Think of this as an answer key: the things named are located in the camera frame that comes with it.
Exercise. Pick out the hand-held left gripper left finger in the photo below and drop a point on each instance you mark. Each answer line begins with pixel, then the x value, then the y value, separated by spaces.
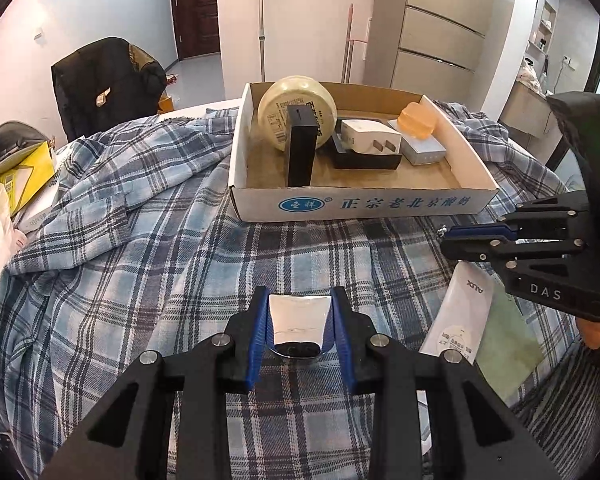
pixel 257 330

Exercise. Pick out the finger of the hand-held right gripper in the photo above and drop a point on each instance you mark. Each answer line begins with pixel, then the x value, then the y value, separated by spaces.
pixel 472 249
pixel 485 232

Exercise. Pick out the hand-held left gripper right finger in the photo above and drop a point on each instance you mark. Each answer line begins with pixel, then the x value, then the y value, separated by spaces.
pixel 342 330

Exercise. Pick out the shiny chrome case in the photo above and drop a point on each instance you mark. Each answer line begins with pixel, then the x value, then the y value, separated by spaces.
pixel 297 320

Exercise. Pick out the cardboard box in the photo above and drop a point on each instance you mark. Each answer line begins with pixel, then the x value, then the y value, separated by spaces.
pixel 405 202

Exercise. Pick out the orange translucent soap box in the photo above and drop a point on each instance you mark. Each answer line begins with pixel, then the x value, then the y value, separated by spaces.
pixel 419 120

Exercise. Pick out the black plastic tray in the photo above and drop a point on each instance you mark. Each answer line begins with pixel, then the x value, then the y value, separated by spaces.
pixel 365 161

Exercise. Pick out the white power adapter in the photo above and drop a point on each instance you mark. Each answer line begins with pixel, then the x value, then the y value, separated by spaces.
pixel 365 135

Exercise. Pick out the black rectangular block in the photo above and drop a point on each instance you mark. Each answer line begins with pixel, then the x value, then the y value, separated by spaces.
pixel 300 155

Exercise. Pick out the white product packet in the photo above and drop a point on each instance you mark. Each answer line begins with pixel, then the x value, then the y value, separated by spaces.
pixel 460 320

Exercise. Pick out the beige vanity cabinet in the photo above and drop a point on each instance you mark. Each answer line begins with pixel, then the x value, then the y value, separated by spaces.
pixel 527 110

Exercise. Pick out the silver box with blue top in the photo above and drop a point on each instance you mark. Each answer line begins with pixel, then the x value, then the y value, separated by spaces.
pixel 422 152

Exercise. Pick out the pale green paper sheet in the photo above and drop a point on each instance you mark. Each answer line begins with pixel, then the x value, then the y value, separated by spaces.
pixel 510 350

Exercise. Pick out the blue plaid blanket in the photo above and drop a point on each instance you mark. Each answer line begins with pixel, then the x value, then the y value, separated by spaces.
pixel 155 260

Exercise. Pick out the beige refrigerator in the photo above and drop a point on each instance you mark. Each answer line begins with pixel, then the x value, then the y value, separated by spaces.
pixel 440 25

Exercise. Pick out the round cream tin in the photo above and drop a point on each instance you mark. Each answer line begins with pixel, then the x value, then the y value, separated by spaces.
pixel 290 95

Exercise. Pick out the small brown carton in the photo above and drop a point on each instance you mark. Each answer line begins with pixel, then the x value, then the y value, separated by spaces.
pixel 166 102

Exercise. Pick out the white flat box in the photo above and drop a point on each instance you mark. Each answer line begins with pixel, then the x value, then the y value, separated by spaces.
pixel 40 212

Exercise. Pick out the yellow bag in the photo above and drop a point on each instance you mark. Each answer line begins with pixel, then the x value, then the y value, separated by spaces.
pixel 32 170

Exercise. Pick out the black jacket on chair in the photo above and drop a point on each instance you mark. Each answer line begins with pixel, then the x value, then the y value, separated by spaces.
pixel 105 90

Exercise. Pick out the grey mop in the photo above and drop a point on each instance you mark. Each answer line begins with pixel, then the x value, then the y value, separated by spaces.
pixel 262 20

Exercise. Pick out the grey bag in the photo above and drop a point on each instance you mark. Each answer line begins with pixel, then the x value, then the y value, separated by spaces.
pixel 15 135

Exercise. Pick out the dark brown door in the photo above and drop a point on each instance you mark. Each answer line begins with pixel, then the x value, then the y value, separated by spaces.
pixel 195 10

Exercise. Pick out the wall niche shelf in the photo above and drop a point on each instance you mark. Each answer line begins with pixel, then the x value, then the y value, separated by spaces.
pixel 542 25

